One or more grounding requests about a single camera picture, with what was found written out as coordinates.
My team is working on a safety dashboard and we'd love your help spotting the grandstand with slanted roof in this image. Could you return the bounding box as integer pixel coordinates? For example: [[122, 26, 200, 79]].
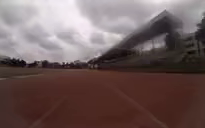
[[87, 8, 185, 71]]

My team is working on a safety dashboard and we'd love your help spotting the grassy bank beside track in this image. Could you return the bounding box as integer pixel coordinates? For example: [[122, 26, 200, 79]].
[[99, 50, 205, 74]]

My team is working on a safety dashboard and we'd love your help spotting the row of distant trees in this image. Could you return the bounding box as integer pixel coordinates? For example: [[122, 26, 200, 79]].
[[0, 56, 90, 70]]

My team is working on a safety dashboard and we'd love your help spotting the pale multi-storey building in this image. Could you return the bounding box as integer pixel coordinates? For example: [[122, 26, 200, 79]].
[[181, 32, 205, 57]]

